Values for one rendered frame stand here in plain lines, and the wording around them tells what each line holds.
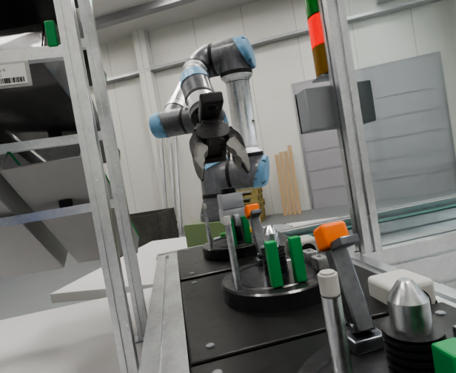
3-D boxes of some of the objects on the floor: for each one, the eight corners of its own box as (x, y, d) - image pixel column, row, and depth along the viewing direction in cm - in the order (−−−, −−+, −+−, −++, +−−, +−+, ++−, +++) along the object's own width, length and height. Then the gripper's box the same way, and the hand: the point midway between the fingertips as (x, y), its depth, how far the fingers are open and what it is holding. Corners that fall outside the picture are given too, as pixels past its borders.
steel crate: (163, 258, 529) (155, 214, 527) (104, 265, 556) (96, 222, 554) (183, 245, 612) (177, 206, 609) (130, 251, 639) (124, 214, 636)
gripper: (234, 125, 85) (258, 189, 72) (175, 134, 82) (190, 202, 70) (235, 97, 78) (263, 163, 66) (172, 105, 76) (187, 175, 63)
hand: (224, 170), depth 66 cm, fingers open, 8 cm apart
